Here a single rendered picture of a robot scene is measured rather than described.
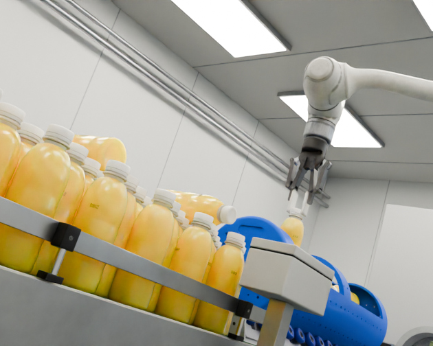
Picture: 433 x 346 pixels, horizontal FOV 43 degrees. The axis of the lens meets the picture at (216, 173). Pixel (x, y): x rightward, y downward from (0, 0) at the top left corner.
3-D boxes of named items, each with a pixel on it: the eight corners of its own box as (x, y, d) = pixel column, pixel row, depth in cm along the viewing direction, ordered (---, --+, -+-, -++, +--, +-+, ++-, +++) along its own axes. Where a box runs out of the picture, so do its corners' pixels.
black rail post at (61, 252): (62, 285, 75) (83, 229, 77) (45, 279, 73) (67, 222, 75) (51, 281, 76) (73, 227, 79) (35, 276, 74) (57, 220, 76)
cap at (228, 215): (230, 220, 121) (236, 221, 120) (219, 225, 118) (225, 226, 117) (228, 202, 120) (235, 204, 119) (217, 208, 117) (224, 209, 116)
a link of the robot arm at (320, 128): (313, 130, 175) (308, 147, 174) (302, 117, 168) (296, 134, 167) (340, 132, 170) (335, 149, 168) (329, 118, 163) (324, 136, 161)
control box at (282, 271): (324, 316, 116) (335, 270, 119) (282, 296, 101) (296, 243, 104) (282, 305, 122) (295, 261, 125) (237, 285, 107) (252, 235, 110)
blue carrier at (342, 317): (379, 368, 205) (394, 294, 212) (273, 327, 139) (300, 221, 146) (311, 349, 222) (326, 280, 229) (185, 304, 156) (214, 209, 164)
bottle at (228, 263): (185, 321, 115) (212, 237, 120) (213, 330, 118) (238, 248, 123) (201, 327, 109) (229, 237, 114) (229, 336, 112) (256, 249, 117)
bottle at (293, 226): (262, 273, 159) (280, 213, 164) (284, 281, 161) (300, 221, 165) (273, 274, 153) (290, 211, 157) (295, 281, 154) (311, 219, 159)
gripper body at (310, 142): (333, 147, 168) (326, 175, 165) (308, 145, 173) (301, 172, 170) (324, 136, 162) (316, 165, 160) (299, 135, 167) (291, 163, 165)
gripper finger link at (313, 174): (315, 161, 167) (319, 161, 166) (313, 195, 163) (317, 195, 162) (310, 156, 164) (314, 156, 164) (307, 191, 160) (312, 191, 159)
